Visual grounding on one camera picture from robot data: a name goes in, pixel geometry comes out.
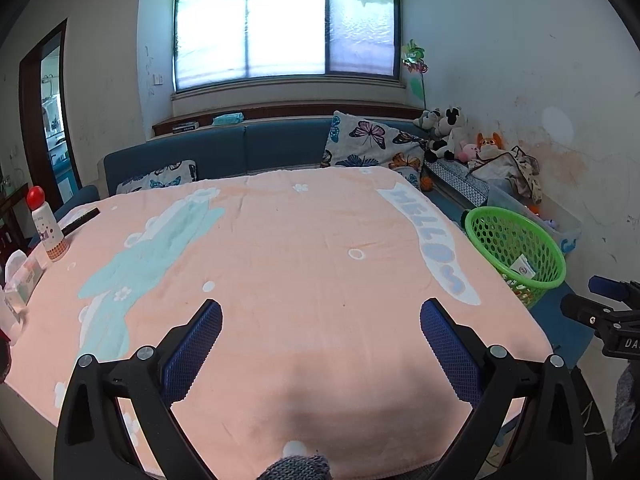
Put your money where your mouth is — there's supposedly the orange fox plush toy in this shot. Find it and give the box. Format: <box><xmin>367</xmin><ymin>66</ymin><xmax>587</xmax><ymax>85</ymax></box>
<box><xmin>475</xmin><ymin>131</ymin><xmax>503</xmax><ymax>158</ymax></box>

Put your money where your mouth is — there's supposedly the large butterfly pillow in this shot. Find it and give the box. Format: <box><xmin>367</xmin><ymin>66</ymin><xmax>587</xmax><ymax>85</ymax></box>
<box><xmin>320</xmin><ymin>110</ymin><xmax>431</xmax><ymax>188</ymax></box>

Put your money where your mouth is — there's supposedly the person's grey knit clothing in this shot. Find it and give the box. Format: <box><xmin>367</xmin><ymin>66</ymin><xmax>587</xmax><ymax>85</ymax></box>
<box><xmin>257</xmin><ymin>455</ymin><xmax>331</xmax><ymax>480</ymax></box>

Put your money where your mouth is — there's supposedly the window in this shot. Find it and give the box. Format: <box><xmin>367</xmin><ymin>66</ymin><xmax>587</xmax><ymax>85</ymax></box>
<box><xmin>172</xmin><ymin>0</ymin><xmax>403</xmax><ymax>93</ymax></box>

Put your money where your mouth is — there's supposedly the pink printed blanket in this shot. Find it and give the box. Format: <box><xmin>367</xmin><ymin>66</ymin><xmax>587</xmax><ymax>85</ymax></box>
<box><xmin>0</xmin><ymin>165</ymin><xmax>553</xmax><ymax>480</ymax></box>

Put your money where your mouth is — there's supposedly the grey white plush toy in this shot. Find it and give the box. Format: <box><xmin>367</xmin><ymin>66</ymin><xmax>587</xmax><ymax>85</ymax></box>
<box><xmin>412</xmin><ymin>110</ymin><xmax>442</xmax><ymax>138</ymax></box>

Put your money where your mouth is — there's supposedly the white bottle red cap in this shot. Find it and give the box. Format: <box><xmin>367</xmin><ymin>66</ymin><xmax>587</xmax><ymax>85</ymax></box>
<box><xmin>26</xmin><ymin>186</ymin><xmax>71</xmax><ymax>263</ymax></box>

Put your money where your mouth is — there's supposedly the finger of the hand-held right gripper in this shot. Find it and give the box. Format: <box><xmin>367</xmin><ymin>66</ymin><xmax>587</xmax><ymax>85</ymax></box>
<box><xmin>588</xmin><ymin>275</ymin><xmax>640</xmax><ymax>302</ymax></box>
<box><xmin>560</xmin><ymin>293</ymin><xmax>640</xmax><ymax>335</ymax></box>

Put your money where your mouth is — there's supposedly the clear plastic container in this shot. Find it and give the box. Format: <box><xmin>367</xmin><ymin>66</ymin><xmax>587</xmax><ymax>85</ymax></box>
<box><xmin>0</xmin><ymin>285</ymin><xmax>28</xmax><ymax>346</ymax></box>

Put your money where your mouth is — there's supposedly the wooden window ledge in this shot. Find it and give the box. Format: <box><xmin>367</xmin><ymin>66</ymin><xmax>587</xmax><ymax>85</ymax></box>
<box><xmin>152</xmin><ymin>101</ymin><xmax>426</xmax><ymax>136</ymax></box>

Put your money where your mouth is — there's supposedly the person's right forearm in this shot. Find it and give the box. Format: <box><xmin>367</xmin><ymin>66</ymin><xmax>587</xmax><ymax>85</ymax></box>
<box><xmin>612</xmin><ymin>365</ymin><xmax>640</xmax><ymax>448</ymax></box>

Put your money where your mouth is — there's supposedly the black remote control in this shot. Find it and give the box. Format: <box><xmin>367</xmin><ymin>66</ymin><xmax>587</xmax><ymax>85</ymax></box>
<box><xmin>60</xmin><ymin>207</ymin><xmax>101</xmax><ymax>235</ymax></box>

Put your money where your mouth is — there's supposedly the clear storage box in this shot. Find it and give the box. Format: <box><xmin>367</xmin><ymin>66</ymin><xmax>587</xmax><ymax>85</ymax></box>
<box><xmin>480</xmin><ymin>180</ymin><xmax>583</xmax><ymax>268</ymax></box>

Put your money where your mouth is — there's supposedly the blue sofa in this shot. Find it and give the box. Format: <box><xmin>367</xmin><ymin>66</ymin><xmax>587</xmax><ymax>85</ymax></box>
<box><xmin>52</xmin><ymin>117</ymin><xmax>436</xmax><ymax>221</ymax></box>

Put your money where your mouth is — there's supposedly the grey patterned cushion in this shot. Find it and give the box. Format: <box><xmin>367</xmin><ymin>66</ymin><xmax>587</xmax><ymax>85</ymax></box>
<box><xmin>425</xmin><ymin>160</ymin><xmax>491</xmax><ymax>206</ymax></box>

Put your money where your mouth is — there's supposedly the beige cloth bag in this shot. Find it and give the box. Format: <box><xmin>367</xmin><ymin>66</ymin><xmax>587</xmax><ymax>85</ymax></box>
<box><xmin>470</xmin><ymin>145</ymin><xmax>543</xmax><ymax>206</ymax></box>

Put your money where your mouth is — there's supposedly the black white cow plush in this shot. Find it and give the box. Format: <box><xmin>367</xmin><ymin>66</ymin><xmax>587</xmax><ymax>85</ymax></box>
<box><xmin>425</xmin><ymin>106</ymin><xmax>468</xmax><ymax>163</ymax></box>

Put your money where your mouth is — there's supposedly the colourful pinwheel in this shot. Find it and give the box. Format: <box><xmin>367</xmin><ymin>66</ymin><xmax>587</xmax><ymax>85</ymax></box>
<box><xmin>400</xmin><ymin>39</ymin><xmax>431</xmax><ymax>111</ymax></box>

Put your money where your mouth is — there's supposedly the green plastic basket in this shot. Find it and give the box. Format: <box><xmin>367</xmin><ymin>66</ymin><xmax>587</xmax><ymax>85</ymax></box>
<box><xmin>464</xmin><ymin>206</ymin><xmax>568</xmax><ymax>309</ymax></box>

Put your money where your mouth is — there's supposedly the small butterfly pillow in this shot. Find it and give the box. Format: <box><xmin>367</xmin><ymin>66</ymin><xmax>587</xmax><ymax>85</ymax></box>
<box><xmin>116</xmin><ymin>160</ymin><xmax>198</xmax><ymax>195</ymax></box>

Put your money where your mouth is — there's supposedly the white pink small box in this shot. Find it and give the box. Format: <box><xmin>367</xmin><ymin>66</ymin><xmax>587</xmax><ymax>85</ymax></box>
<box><xmin>5</xmin><ymin>250</ymin><xmax>46</xmax><ymax>301</ymax></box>

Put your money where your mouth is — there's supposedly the wooden doorway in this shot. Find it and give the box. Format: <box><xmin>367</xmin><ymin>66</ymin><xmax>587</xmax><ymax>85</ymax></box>
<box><xmin>19</xmin><ymin>19</ymin><xmax>81</xmax><ymax>201</ymax></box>

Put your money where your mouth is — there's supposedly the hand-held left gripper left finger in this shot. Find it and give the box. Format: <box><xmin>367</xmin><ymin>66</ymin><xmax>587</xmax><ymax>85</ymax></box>
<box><xmin>54</xmin><ymin>299</ymin><xmax>223</xmax><ymax>480</ymax></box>

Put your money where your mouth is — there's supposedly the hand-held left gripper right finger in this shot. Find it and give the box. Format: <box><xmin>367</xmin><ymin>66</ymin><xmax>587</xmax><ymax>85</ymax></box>
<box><xmin>420</xmin><ymin>298</ymin><xmax>586</xmax><ymax>480</ymax></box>

